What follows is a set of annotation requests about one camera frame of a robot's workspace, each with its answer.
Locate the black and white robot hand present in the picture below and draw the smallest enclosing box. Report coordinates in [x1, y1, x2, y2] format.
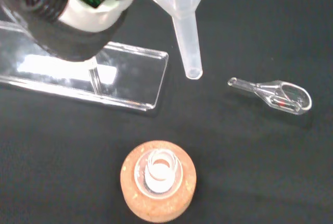
[0, 0, 136, 63]

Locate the clear acrylic funnel stand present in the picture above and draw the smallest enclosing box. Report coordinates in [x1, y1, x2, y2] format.
[0, 7, 169, 112]

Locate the clear round-bottom flask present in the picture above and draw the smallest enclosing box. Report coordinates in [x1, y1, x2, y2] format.
[134, 148, 184, 200]

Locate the cork ring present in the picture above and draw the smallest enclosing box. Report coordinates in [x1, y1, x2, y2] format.
[120, 140, 197, 223]

